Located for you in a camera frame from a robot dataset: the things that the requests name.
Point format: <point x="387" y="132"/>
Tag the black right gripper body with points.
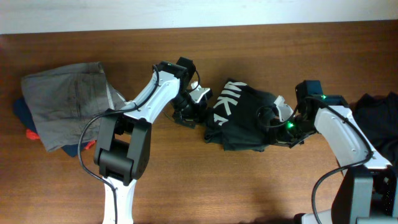
<point x="291" y="132"/>

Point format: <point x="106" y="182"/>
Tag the grey folded trousers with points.
<point x="85" y="81"/>

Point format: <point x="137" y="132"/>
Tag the orange folded garment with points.
<point x="34" y="136"/>

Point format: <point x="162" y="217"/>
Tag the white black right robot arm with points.
<point x="368" y="192"/>

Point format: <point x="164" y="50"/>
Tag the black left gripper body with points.
<point x="186" y="107"/>

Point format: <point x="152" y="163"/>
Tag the dark green t-shirt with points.
<point x="233" y="121"/>

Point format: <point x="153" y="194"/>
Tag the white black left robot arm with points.
<point x="123" y="144"/>

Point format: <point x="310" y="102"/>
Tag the navy folded garment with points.
<point x="22" y="115"/>

